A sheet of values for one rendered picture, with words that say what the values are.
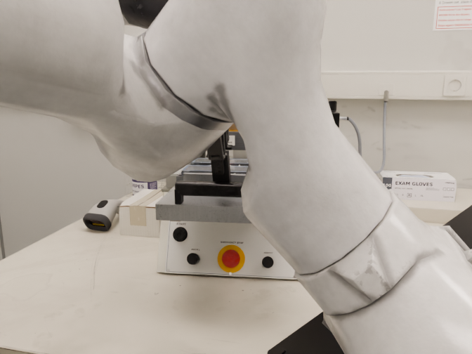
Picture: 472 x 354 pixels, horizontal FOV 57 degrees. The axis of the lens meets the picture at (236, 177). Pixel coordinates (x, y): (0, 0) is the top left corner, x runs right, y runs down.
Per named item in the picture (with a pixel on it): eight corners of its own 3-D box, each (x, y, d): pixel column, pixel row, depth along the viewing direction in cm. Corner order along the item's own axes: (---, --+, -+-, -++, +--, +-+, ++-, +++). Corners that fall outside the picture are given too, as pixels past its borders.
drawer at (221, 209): (191, 185, 105) (190, 153, 104) (282, 187, 103) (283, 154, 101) (155, 224, 77) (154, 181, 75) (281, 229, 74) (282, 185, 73)
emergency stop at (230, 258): (222, 267, 98) (223, 249, 98) (239, 268, 97) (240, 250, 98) (221, 267, 96) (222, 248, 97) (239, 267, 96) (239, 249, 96)
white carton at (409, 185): (376, 189, 155) (377, 169, 154) (444, 192, 151) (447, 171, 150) (381, 199, 144) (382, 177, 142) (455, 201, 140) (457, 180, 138)
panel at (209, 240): (164, 272, 98) (171, 192, 102) (298, 279, 95) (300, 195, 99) (162, 272, 96) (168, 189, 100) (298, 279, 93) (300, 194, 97)
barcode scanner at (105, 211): (116, 212, 144) (115, 188, 143) (138, 213, 142) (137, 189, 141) (81, 232, 125) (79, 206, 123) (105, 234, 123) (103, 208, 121)
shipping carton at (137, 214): (145, 215, 141) (145, 188, 139) (183, 218, 138) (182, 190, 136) (116, 234, 124) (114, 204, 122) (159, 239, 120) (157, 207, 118)
